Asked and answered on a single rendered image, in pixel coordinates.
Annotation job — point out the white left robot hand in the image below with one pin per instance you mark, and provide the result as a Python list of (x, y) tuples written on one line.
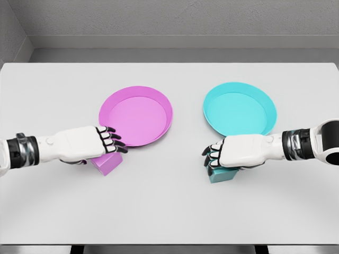
[(79, 143)]

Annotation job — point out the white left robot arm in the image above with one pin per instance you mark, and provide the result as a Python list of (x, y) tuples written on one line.
[(26, 148)]

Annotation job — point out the pink cube block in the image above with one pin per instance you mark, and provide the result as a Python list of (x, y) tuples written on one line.
[(107, 165)]

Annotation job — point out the pink round plate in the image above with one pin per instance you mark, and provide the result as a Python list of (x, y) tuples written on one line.
[(139, 116)]

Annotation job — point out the teal cube block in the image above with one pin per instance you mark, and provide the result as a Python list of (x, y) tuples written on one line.
[(221, 176)]

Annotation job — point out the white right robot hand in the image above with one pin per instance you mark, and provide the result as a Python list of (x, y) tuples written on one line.
[(238, 152)]

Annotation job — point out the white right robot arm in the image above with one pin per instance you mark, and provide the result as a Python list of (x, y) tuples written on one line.
[(304, 140)]

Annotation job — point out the cyan round plate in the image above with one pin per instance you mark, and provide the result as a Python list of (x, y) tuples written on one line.
[(241, 108)]

